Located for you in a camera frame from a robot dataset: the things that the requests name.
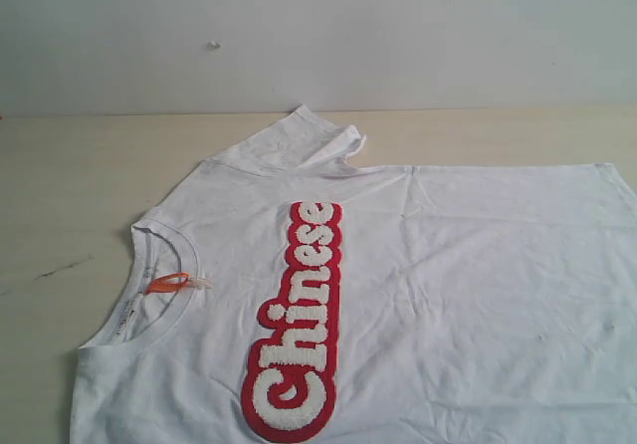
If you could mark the white t-shirt red lettering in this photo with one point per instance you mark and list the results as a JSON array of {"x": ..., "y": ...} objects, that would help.
[{"x": 386, "y": 304}]

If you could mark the orange neck label tag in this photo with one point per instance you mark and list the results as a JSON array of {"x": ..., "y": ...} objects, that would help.
[{"x": 173, "y": 283}]

